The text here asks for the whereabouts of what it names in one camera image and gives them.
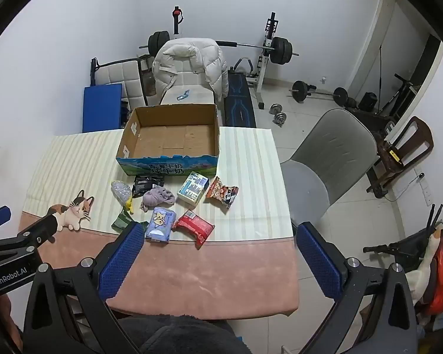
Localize white quilted chair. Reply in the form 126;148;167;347
91;58;147;108

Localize cardboard box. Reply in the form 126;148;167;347
116;103;221;178

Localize white door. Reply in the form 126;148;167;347
349;0;434;94

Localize blue foam pad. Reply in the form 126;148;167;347
82;83;123;133

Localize white goose plush toy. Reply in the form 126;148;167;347
406;225;443;305

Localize blue cat print tissue pack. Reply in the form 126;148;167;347
145;206;177;243

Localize purple cloth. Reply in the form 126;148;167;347
140;187;176;212

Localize black floor cable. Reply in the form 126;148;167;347
387;171;429;202

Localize black post with red ball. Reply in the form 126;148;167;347
171;5;184;36

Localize silver and yellow scourer packet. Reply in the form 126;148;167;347
111;181;134;213

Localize black router antennas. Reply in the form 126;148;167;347
426;204;443;237

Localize red snack packet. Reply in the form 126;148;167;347
172;210;215;248

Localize panda print snack packet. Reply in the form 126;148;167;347
205;176;239;211

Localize pale yellow tissue pack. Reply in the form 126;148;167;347
176;171;210;206

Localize black bag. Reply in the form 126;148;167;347
358;92;378;112

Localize small floor barbell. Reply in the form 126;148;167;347
289;80;349;106

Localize black exercise machine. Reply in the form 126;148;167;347
378;74;421;119

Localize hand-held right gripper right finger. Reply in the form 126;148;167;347
297;222;418;354

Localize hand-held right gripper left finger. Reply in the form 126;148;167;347
22;222;146;354

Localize white barbell rack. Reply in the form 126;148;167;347
245;12;280;110

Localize green snack packet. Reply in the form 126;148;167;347
111;208;149;234

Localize black weight bench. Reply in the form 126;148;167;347
221;73;258;128

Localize barbell with black plates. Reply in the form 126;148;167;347
138;30;300;64

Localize dark wooden chair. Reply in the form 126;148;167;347
365;116;434;198

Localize grey chair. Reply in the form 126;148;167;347
281;109;378;229

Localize person's dark fleece clothing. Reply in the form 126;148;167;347
117;314;252;354

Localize black snack packet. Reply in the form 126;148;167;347
132;175;165;197

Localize black scooter handlebar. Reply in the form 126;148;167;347
363;233;433;267

